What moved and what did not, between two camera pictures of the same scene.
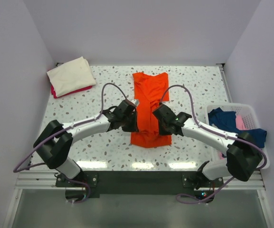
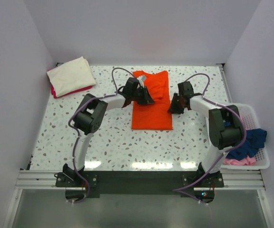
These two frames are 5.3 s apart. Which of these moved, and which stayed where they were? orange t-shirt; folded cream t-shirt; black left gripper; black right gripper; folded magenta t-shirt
Moved: orange t-shirt; black left gripper; black right gripper
Stayed: folded magenta t-shirt; folded cream t-shirt
